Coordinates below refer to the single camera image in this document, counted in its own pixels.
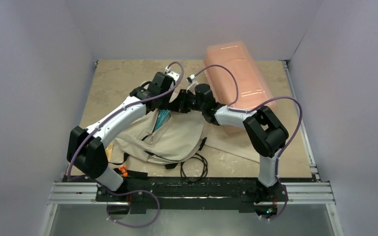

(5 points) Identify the beige backpack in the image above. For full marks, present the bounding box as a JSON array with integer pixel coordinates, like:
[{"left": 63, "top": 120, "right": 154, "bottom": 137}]
[{"left": 109, "top": 109, "right": 261, "bottom": 170}]

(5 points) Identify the orange small clip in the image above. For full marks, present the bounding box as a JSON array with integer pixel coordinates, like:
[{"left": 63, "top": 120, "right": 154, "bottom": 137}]
[{"left": 118, "top": 165, "right": 128, "bottom": 177}]

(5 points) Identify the banana toy card pack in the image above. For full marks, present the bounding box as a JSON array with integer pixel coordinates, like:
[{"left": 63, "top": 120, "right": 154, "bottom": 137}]
[{"left": 105, "top": 143, "right": 113, "bottom": 162}]

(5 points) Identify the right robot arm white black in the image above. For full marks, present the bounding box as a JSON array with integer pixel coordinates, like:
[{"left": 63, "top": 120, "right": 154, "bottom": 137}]
[{"left": 167, "top": 84, "right": 289, "bottom": 200}]

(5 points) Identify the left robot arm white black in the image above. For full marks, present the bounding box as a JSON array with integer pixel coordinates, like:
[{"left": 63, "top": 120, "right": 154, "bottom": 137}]
[{"left": 66, "top": 69, "right": 183, "bottom": 201}]

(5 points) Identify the orange translucent plastic box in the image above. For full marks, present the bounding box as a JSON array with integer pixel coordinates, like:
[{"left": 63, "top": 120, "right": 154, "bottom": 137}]
[{"left": 203, "top": 40, "right": 277, "bottom": 134}]

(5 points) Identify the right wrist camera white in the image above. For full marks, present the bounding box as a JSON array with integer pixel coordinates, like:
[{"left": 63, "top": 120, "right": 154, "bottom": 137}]
[{"left": 187, "top": 74, "right": 199, "bottom": 94}]

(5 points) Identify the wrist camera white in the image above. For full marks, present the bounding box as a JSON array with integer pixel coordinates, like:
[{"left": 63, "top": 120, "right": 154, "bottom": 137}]
[
  {"left": 187, "top": 74, "right": 199, "bottom": 94},
  {"left": 164, "top": 67, "right": 181, "bottom": 83}
]

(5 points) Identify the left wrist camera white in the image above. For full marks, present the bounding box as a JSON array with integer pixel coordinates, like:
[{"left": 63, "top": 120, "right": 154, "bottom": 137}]
[{"left": 164, "top": 67, "right": 181, "bottom": 83}]

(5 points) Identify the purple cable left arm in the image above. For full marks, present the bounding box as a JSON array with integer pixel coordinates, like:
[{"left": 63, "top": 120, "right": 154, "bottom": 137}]
[{"left": 66, "top": 61, "right": 185, "bottom": 181}]

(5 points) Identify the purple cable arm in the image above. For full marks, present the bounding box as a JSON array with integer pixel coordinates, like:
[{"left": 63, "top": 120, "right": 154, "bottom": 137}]
[
  {"left": 66, "top": 61, "right": 185, "bottom": 181},
  {"left": 190, "top": 64, "right": 303, "bottom": 222}
]

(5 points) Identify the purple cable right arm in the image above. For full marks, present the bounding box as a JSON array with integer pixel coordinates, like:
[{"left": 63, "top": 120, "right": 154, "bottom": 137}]
[{"left": 190, "top": 64, "right": 303, "bottom": 222}]

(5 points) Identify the black aluminium base frame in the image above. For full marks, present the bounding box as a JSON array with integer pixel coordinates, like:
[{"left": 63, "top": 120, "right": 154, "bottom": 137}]
[{"left": 48, "top": 177, "right": 335, "bottom": 216}]

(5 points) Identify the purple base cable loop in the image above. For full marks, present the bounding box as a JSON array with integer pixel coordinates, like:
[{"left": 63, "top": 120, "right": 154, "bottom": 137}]
[{"left": 106, "top": 190, "right": 161, "bottom": 229}]

